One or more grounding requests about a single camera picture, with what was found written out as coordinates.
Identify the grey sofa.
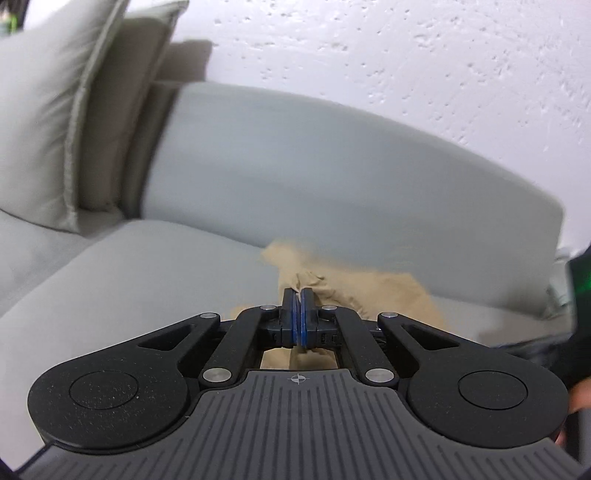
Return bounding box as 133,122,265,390
0,39,568,467

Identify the large light grey cushion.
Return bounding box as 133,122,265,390
0,0,190,234

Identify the small grey cushion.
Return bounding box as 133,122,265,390
78,17,171,215

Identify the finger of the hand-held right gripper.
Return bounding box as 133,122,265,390
489,339,561,365

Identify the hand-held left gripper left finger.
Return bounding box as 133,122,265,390
111,288,301,385

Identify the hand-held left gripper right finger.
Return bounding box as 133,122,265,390
300,287,490,387

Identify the person's right hand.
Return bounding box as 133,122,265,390
569,387,591,415

